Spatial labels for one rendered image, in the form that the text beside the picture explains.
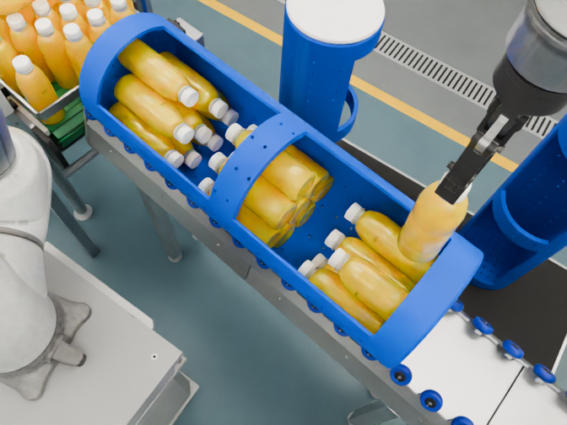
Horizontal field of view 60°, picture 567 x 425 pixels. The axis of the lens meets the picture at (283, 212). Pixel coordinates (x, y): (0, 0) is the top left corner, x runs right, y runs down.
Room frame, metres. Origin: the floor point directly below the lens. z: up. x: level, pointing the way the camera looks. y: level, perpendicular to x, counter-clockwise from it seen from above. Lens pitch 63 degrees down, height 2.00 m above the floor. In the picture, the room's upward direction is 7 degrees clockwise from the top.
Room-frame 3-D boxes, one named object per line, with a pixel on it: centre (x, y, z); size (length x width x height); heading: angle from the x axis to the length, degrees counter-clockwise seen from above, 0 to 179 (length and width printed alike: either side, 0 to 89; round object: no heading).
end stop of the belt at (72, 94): (0.87, 0.52, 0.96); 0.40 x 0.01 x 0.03; 145
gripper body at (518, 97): (0.35, -0.23, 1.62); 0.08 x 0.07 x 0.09; 145
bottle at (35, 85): (0.76, 0.65, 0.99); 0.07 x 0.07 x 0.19
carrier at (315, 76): (1.14, -0.08, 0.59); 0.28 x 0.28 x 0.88
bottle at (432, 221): (0.35, -0.23, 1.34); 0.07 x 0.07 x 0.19
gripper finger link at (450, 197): (0.33, -0.21, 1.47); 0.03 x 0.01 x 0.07; 55
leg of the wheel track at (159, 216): (0.73, 0.44, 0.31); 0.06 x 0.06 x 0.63; 55
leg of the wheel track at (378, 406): (0.16, -0.36, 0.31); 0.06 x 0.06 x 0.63; 55
